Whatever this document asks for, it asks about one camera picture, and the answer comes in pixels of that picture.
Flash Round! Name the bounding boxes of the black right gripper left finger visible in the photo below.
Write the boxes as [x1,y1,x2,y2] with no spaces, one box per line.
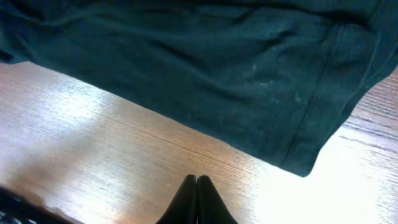
[157,174,197,224]

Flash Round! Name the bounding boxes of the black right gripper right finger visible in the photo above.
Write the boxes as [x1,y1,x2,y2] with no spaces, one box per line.
[197,175,238,224]

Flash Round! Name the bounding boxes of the dark green t-shirt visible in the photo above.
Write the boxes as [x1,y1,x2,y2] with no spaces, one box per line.
[1,0,397,177]

